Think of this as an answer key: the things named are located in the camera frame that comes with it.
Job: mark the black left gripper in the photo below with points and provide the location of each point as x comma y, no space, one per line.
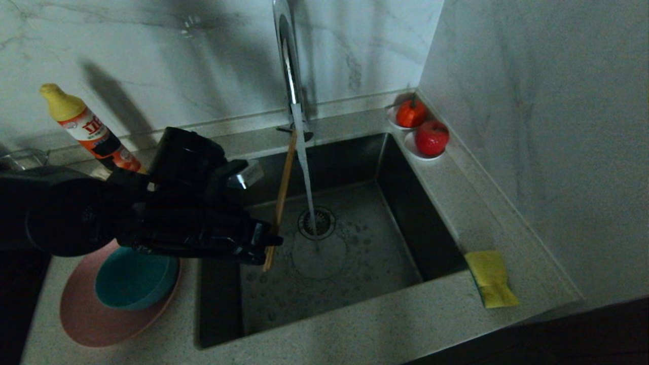
192,223

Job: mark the brown wooden chopstick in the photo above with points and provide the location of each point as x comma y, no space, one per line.
285,187

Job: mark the chrome kitchen faucet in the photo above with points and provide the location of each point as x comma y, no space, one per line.
291,61

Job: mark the yellow-capped orange dish soap bottle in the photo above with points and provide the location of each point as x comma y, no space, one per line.
86,129

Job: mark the stainless steel sink basin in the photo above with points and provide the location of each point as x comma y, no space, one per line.
355,274

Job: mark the yellow sponge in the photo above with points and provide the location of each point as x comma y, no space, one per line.
491,279

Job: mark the round metal drain strainer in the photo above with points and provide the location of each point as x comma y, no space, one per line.
327,223

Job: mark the running water stream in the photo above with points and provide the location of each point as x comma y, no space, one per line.
304,167

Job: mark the teal bowl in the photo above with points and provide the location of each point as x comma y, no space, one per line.
134,284

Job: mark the small white dish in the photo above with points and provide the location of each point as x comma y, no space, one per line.
411,149
391,119

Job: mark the pink plate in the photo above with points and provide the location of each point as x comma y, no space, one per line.
101,324

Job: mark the orange-red tomato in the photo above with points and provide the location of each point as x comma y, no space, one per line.
410,114

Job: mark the red apple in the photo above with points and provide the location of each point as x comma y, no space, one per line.
432,138

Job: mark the black cooktop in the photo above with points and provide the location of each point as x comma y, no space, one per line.
20,304

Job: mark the clear glass pot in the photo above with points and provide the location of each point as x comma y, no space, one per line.
20,158

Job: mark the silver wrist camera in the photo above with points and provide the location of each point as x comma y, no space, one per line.
246,175

